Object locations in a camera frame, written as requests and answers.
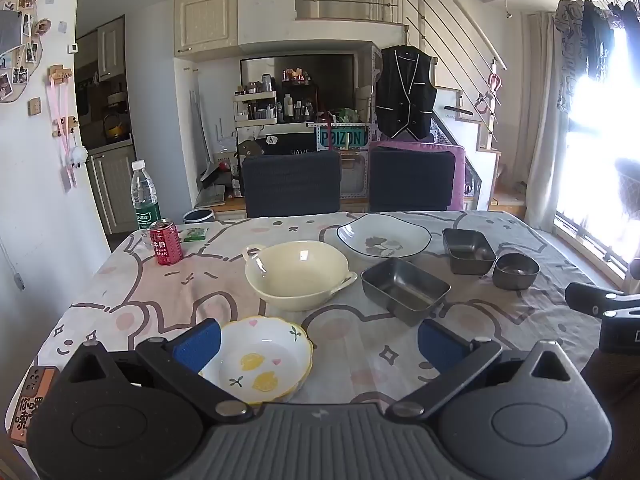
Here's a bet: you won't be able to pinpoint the white charger cable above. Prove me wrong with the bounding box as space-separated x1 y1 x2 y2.
0 240 26 291

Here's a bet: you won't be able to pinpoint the dark grey chair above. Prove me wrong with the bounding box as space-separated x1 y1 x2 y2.
241 151 342 219
368 146 457 212

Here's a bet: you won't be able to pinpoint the black cosmetics rack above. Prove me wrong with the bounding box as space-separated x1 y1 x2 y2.
277 67 321 123

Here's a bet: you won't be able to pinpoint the bear print tablecloth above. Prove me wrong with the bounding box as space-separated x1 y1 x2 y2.
7 210 631 461

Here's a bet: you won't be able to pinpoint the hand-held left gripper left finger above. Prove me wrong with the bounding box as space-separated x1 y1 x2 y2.
60 317 254 423

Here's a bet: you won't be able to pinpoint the wall photo board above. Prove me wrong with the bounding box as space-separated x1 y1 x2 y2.
0 0 48 104

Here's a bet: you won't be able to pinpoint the yellow rimmed lemon print bowl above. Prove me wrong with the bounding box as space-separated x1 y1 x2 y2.
199 316 315 406

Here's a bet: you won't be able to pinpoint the hanging clothes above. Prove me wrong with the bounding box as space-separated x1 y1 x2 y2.
554 0 640 111

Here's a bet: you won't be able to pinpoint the clear plastic water bottle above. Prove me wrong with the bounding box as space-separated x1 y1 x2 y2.
131 159 162 233

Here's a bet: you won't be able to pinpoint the stair railing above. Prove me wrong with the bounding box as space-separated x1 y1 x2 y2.
295 0 507 141

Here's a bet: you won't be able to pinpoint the phone in printed case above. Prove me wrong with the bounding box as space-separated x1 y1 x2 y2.
7 365 60 446

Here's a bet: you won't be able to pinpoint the large steel rectangular tray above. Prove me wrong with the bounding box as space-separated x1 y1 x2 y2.
361 257 450 327

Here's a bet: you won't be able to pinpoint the cream bowl with handles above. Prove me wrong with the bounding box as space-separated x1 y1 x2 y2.
242 241 359 312

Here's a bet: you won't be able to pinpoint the teal printed box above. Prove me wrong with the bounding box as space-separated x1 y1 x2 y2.
315 126 370 152

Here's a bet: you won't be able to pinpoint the small steel rectangular tray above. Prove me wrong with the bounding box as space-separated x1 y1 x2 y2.
442 228 497 276

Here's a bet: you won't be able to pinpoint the staircase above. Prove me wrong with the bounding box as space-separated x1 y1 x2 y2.
432 85 503 201

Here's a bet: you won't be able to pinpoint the black vest with white trim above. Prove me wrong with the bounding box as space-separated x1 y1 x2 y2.
375 45 437 141

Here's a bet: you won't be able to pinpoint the red drink can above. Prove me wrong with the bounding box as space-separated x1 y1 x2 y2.
149 219 183 266

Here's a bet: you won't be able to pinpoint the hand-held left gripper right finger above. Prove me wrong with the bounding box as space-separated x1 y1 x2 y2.
385 318 583 423

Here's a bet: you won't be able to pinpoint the white plate with flower print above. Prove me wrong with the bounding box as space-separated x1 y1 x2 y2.
336 213 432 260

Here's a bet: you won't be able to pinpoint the round steel bowl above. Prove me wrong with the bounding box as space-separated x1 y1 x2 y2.
492 253 541 291

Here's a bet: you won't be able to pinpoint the grey kitchen base cabinet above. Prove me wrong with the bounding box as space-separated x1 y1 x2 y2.
86 145 138 235

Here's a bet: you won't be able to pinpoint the yellow kettle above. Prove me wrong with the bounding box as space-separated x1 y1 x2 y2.
103 114 127 140

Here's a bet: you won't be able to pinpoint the white curtain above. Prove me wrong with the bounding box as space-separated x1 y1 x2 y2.
522 10 576 233

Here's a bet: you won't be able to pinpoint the cream upper cabinet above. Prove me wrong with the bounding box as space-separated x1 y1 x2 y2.
174 0 239 58

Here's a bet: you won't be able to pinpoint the white storage cart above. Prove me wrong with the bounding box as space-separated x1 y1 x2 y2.
234 91 278 128

